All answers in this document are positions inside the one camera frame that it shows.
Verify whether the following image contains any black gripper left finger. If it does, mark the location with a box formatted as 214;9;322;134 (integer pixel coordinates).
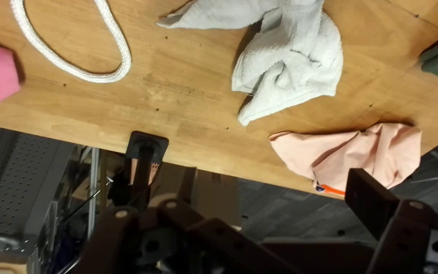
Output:
72;196;300;274

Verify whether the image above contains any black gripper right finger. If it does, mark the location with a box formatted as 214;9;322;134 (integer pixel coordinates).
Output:
343;167;438;274

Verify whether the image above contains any peach printed cloth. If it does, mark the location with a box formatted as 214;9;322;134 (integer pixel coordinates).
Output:
269;120;424;198

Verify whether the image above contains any white towel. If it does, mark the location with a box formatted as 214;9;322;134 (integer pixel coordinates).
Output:
156;0;345;128

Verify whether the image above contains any white rope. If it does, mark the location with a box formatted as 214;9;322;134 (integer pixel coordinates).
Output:
8;0;133;85

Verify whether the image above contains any brown box black tape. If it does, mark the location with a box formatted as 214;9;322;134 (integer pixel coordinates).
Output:
148;161;243;225

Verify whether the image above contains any black stand pole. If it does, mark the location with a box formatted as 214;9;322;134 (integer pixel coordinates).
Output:
107;129;170;210

